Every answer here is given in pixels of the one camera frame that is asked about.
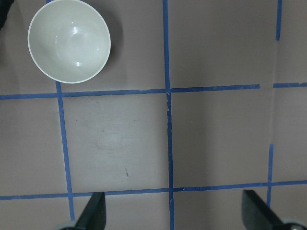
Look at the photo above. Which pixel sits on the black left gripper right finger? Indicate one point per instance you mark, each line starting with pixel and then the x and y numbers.
pixel 256 215

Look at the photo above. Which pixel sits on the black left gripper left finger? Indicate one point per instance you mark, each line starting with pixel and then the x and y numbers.
pixel 93 216

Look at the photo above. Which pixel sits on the white ceramic bowl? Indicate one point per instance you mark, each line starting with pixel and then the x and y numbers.
pixel 69 41

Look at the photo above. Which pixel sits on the black dish rack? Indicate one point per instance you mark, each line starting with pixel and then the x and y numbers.
pixel 4 9

